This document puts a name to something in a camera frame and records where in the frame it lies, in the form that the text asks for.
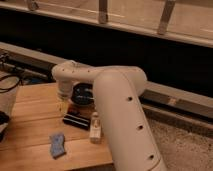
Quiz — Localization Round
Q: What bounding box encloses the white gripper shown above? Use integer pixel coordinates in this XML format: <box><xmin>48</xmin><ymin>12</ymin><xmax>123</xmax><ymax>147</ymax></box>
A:
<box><xmin>58</xmin><ymin>91</ymin><xmax>71</xmax><ymax>114</ymax></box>

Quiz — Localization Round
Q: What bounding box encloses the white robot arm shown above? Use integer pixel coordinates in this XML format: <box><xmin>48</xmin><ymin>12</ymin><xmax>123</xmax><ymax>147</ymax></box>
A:
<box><xmin>52</xmin><ymin>61</ymin><xmax>167</xmax><ymax>171</ymax></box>

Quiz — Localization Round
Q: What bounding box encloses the dark ceramic bowl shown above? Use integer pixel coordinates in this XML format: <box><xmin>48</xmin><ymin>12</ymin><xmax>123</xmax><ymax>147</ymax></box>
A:
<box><xmin>71</xmin><ymin>83</ymin><xmax>94</xmax><ymax>106</ymax></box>

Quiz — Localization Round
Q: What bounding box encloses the black rectangular box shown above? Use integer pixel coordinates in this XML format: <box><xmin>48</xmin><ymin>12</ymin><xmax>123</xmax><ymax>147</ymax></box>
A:
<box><xmin>62</xmin><ymin>114</ymin><xmax>90</xmax><ymax>130</ymax></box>

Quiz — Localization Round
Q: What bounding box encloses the blue sponge cloth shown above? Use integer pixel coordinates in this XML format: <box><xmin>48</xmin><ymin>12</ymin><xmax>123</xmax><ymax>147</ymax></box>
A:
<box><xmin>50</xmin><ymin>133</ymin><xmax>66</xmax><ymax>159</ymax></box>

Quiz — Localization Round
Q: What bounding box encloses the white bottle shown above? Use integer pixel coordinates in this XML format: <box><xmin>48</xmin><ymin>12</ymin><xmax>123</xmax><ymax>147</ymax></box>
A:
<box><xmin>89</xmin><ymin>112</ymin><xmax>101</xmax><ymax>143</ymax></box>

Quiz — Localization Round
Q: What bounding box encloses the black object at left edge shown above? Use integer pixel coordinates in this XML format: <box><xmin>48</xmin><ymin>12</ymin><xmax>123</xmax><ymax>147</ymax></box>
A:
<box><xmin>0</xmin><ymin>111</ymin><xmax>10</xmax><ymax>142</ymax></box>

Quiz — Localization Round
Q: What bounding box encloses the black cable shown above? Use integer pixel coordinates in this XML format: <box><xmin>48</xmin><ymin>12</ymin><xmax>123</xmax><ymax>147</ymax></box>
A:
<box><xmin>0</xmin><ymin>73</ymin><xmax>23</xmax><ymax>94</ymax></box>

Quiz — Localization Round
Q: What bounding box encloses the metal rail frame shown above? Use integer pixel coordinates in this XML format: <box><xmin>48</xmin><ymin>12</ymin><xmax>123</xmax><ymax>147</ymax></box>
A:
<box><xmin>0</xmin><ymin>0</ymin><xmax>213</xmax><ymax>48</ymax></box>

